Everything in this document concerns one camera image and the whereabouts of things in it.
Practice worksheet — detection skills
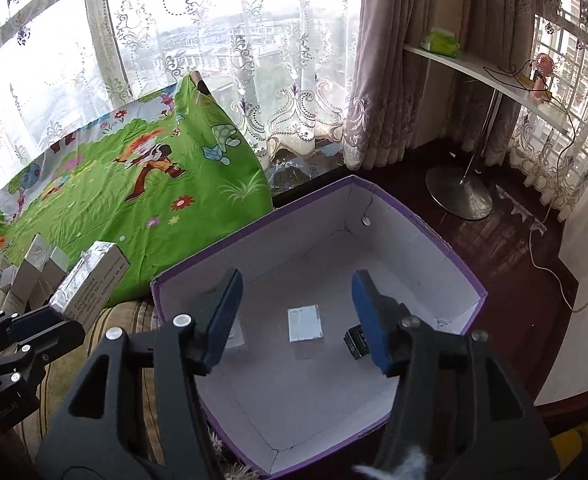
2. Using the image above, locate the small clear plastic case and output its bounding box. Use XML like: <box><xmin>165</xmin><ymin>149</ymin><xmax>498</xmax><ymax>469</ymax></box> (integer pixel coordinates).
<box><xmin>226</xmin><ymin>322</ymin><xmax>250</xmax><ymax>351</ymax></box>

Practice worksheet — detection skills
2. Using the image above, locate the purple cardboard box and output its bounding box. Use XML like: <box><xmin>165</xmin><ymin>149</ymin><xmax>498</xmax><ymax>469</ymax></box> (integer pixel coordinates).
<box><xmin>150</xmin><ymin>175</ymin><xmax>489</xmax><ymax>477</ymax></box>

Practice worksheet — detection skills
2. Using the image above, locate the white power cable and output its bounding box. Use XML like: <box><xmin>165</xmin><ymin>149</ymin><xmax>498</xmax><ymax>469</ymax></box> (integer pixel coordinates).
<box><xmin>526</xmin><ymin>220</ymin><xmax>588</xmax><ymax>314</ymax></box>

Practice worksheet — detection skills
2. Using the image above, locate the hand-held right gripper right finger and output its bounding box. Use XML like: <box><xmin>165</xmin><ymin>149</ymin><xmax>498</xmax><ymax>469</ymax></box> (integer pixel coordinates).
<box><xmin>350</xmin><ymin>269</ymin><xmax>561</xmax><ymax>480</ymax></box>

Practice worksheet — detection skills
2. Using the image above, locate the printed green cartoon blanket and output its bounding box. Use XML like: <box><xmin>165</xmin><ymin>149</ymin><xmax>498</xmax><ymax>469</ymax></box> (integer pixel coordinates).
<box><xmin>0</xmin><ymin>72</ymin><xmax>275</xmax><ymax>318</ymax></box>

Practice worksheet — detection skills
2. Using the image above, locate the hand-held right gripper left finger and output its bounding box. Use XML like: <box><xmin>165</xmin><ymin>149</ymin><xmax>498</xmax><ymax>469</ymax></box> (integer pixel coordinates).
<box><xmin>34</xmin><ymin>267</ymin><xmax>245</xmax><ymax>480</ymax></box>

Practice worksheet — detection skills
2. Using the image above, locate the silver foil carton box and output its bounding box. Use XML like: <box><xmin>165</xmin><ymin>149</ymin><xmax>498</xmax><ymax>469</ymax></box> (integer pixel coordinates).
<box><xmin>49</xmin><ymin>241</ymin><xmax>131</xmax><ymax>328</ymax></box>

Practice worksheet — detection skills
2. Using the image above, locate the pink small fan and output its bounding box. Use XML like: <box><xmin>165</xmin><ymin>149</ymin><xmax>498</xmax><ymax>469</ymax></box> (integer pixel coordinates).
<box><xmin>533</xmin><ymin>52</ymin><xmax>558</xmax><ymax>103</ymax></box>

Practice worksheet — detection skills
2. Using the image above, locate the grey white carton box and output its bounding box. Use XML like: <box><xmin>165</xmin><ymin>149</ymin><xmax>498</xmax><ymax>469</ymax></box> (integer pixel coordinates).
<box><xmin>39</xmin><ymin>247</ymin><xmax>71</xmax><ymax>306</ymax></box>

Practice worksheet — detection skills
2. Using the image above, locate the small black box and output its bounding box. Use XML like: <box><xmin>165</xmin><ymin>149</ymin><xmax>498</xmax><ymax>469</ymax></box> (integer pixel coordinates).
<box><xmin>343</xmin><ymin>325</ymin><xmax>371</xmax><ymax>360</ymax></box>

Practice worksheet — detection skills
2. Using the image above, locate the white side table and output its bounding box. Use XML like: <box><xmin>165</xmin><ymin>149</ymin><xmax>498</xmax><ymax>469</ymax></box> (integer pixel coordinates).
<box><xmin>403</xmin><ymin>42</ymin><xmax>575</xmax><ymax>221</ymax></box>

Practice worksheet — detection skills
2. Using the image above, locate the embroidered lace curtain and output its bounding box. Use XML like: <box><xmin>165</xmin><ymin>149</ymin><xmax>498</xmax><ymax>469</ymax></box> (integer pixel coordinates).
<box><xmin>504</xmin><ymin>0</ymin><xmax>588</xmax><ymax>222</ymax></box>

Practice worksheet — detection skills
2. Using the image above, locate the mauve heavy curtain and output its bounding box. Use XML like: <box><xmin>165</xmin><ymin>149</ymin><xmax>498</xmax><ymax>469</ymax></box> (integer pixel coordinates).
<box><xmin>449</xmin><ymin>0</ymin><xmax>540</xmax><ymax>166</ymax></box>
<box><xmin>341</xmin><ymin>0</ymin><xmax>467</xmax><ymax>171</ymax></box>

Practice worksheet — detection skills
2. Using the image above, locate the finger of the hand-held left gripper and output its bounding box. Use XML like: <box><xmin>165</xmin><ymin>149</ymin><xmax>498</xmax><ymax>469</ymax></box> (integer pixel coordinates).
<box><xmin>0</xmin><ymin>304</ymin><xmax>87</xmax><ymax>361</ymax></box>
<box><xmin>0</xmin><ymin>345</ymin><xmax>50</xmax><ymax>391</ymax></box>

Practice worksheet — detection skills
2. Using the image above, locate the small silver box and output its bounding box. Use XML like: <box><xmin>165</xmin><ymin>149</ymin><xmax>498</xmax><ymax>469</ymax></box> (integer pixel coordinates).
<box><xmin>287</xmin><ymin>305</ymin><xmax>323</xmax><ymax>343</ymax></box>

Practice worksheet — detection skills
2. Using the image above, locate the green tissue pack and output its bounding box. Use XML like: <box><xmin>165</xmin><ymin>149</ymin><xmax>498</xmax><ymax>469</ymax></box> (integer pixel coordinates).
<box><xmin>419</xmin><ymin>29</ymin><xmax>461</xmax><ymax>58</ymax></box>

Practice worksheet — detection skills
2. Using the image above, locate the thin black cable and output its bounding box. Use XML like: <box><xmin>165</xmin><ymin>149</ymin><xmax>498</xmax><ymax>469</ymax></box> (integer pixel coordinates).
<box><xmin>483</xmin><ymin>61</ymin><xmax>536</xmax><ymax>84</ymax></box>

